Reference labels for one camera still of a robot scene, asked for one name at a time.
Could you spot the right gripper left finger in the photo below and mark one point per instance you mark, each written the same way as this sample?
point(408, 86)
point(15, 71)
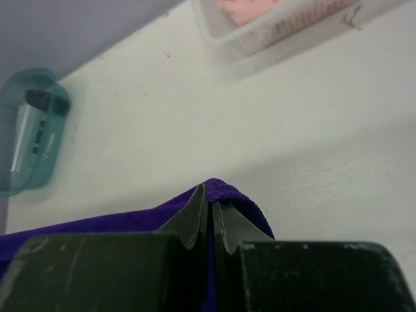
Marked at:
point(162, 270)

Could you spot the dark navy blue towel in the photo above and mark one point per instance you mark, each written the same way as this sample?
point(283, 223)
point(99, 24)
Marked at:
point(39, 99)

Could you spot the purple towel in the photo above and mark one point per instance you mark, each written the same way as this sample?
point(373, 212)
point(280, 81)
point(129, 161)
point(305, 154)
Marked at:
point(148, 221)

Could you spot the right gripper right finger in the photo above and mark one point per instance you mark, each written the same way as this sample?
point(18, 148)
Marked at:
point(257, 273)

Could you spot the teal plastic tub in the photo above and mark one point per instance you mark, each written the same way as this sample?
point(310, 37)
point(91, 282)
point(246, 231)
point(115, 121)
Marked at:
point(30, 138)

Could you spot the pink towel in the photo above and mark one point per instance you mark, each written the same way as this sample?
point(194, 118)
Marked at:
point(282, 18)

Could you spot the white plastic basket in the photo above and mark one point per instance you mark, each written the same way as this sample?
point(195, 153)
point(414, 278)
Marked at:
point(250, 26)

